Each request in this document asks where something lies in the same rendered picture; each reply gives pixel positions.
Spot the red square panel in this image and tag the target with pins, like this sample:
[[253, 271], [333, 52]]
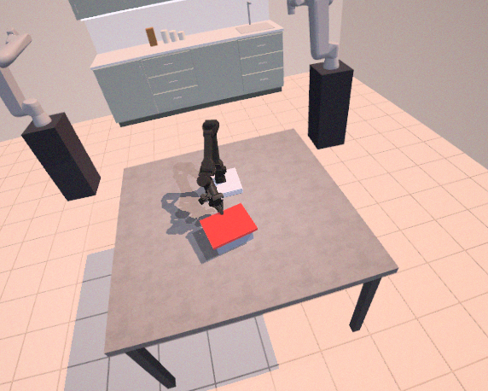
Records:
[[232, 225]]

